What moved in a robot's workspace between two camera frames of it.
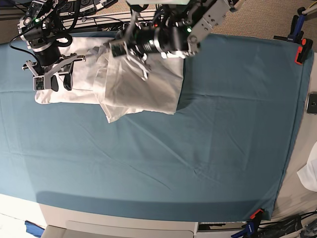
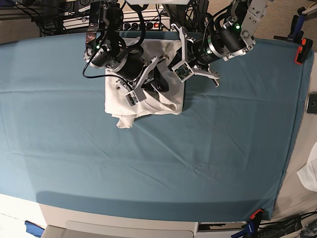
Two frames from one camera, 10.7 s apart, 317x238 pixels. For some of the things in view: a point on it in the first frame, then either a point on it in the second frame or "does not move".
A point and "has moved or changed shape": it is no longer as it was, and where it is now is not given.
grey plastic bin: (96, 225) does not move
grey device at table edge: (311, 106) does not move
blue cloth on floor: (34, 229) does not move
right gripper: (137, 61) to (181, 55)
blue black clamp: (249, 229) does not move
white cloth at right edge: (308, 173) does not move
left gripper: (62, 69) to (158, 82)
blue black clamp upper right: (296, 33) does not move
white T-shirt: (116, 84) has moved or changed shape
